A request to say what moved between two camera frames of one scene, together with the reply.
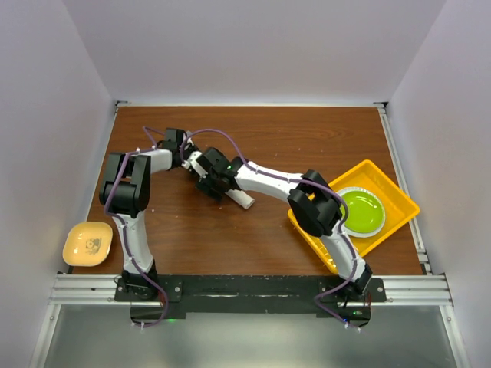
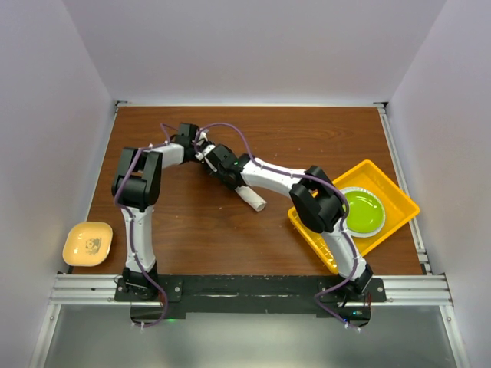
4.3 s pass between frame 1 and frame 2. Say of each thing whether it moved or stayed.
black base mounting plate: stayed
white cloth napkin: moved
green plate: stayed
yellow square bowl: stayed
